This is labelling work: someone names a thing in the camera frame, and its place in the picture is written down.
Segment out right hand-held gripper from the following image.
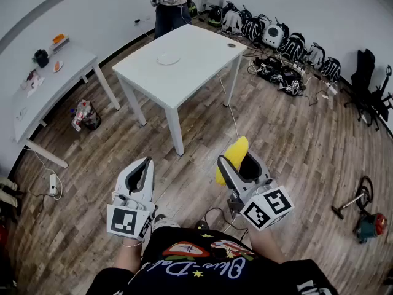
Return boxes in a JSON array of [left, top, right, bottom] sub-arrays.
[[217, 150, 295, 232]]

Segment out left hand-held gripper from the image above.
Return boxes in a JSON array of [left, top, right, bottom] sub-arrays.
[[106, 156, 158, 242]]

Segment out white plate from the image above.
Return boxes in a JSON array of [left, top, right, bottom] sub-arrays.
[[156, 52, 181, 66]]

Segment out person's left forearm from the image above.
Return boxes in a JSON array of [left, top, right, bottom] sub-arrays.
[[112, 237, 146, 273]]

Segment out person's right forearm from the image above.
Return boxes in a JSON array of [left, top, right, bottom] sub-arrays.
[[246, 224, 290, 264]]

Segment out person's grey shoe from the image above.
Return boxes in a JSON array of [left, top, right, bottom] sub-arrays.
[[152, 214, 181, 230]]

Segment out black trash bin with bag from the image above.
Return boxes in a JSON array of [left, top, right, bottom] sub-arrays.
[[71, 99, 103, 132]]

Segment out person's black printed shirt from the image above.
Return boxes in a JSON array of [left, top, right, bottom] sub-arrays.
[[85, 226, 339, 295]]

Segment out pile of black grippers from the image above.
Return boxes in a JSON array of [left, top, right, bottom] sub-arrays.
[[254, 55, 305, 97]]

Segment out white square table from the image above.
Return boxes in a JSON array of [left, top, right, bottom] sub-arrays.
[[111, 23, 248, 157]]

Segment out long grey side table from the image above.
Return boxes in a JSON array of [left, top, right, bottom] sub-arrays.
[[12, 38, 122, 169]]

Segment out teal red vacuum cleaner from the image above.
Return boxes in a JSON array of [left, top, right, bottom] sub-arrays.
[[331, 175, 388, 245]]

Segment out row of black white backpacks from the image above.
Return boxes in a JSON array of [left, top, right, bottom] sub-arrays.
[[207, 0, 342, 84]]

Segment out white round device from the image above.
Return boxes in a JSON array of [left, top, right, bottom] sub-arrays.
[[262, 24, 285, 49]]

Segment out white paper sheet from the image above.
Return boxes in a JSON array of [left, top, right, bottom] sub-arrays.
[[26, 76, 45, 99]]

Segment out black office chair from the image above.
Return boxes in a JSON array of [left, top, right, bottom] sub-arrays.
[[343, 48, 393, 132]]

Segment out orange item on grey box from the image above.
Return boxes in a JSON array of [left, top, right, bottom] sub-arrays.
[[50, 33, 71, 54]]

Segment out black floor cable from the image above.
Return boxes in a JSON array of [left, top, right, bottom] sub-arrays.
[[196, 206, 250, 236]]

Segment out thin bracelet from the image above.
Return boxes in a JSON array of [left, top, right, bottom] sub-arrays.
[[120, 238, 145, 249]]

